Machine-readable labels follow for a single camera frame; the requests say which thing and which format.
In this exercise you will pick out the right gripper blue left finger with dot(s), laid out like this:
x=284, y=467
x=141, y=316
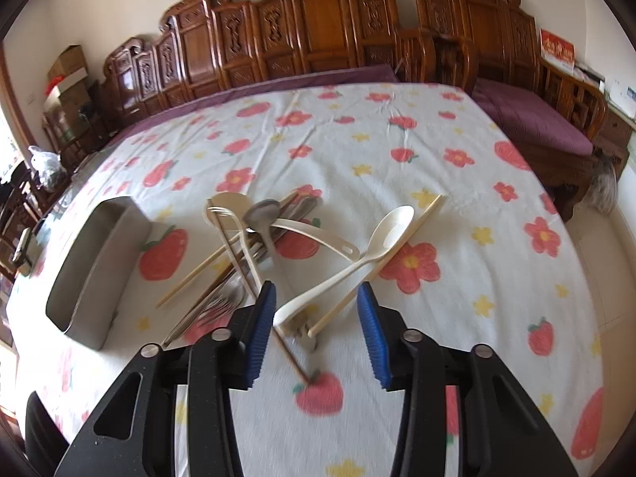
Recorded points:
x=257, y=331

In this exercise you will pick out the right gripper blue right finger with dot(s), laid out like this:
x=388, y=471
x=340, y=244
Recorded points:
x=376, y=333

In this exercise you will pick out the steel fork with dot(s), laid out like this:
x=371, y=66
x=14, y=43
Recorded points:
x=225, y=299

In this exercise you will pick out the light wooden chopstick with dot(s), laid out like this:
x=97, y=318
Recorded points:
x=208, y=261
x=317, y=328

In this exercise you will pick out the cream plastic spoon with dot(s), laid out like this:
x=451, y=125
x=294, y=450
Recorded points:
x=385, y=237

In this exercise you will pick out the large steel spoon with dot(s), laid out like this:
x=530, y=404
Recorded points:
x=260, y=218

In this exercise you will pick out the grey metal rectangular tin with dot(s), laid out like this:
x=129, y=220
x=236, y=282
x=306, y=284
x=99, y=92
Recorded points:
x=93, y=277

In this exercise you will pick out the purple armchair cushion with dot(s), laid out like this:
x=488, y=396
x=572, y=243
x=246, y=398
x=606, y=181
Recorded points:
x=524, y=116

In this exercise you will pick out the white plastic bag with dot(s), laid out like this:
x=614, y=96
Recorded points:
x=48, y=165

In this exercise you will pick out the wooden side table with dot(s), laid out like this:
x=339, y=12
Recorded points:
x=612, y=139

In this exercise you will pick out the carved wooden long sofa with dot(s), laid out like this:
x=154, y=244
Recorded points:
x=208, y=46

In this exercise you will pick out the stacked cardboard boxes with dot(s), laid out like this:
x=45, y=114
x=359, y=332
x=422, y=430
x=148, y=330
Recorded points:
x=66, y=93

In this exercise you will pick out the carved wooden armchair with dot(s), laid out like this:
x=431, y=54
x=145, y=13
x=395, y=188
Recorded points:
x=496, y=40

